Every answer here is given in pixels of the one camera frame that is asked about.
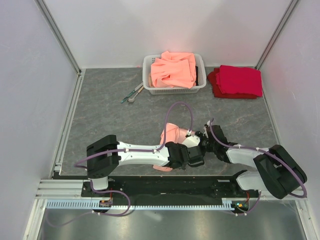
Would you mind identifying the salmon pink cloth pile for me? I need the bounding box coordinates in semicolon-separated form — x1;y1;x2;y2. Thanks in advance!
150;51;197;89

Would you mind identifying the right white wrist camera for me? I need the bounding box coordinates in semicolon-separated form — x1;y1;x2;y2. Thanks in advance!
203;120;213;139

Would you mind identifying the right aluminium frame post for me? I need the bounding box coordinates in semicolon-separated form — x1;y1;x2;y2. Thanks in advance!
254;0;301;70

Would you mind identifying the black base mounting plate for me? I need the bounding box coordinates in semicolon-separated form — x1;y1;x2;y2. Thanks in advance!
81;174;261;202

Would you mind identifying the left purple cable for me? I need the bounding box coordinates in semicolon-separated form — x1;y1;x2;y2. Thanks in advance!
44;101;195;227

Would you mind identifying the dark item in basket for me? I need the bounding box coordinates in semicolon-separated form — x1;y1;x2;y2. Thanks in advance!
195;66;199;86

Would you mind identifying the red folded cloth stack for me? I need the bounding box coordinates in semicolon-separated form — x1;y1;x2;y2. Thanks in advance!
207;65;263;100

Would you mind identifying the green handled knife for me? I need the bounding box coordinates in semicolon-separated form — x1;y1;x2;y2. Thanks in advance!
120;83;143;104

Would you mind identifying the white plastic basket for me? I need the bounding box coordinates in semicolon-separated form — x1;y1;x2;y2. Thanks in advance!
142;53;207;95

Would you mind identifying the white slotted cable duct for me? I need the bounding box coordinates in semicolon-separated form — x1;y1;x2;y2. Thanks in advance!
46;199;236;211

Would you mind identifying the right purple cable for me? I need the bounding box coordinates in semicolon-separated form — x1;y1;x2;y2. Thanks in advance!
208;118;308;217

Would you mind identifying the left aluminium frame post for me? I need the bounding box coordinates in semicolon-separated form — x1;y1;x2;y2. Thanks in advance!
35;0;82;76

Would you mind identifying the purple cable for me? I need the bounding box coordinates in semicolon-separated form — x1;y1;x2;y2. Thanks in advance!
44;101;195;227
208;118;308;217

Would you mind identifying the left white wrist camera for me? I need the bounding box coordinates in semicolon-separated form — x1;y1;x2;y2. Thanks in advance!
182;130;201;148

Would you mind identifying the aluminium frame post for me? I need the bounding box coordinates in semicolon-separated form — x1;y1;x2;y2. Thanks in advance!
35;0;82;76
254;0;301;70

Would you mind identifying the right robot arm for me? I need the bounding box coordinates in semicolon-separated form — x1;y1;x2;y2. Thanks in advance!
195;124;308;199

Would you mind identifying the wooden utensil in basket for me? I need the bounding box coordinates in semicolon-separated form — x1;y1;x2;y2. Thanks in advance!
148;74;154;88

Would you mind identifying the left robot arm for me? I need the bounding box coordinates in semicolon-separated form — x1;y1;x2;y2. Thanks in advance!
86;135;204;197

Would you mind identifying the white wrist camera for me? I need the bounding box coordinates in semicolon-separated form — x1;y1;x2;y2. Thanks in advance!
182;130;201;148
203;120;213;139

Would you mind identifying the light pink satin napkin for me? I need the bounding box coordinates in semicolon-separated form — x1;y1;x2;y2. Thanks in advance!
152;122;191;173

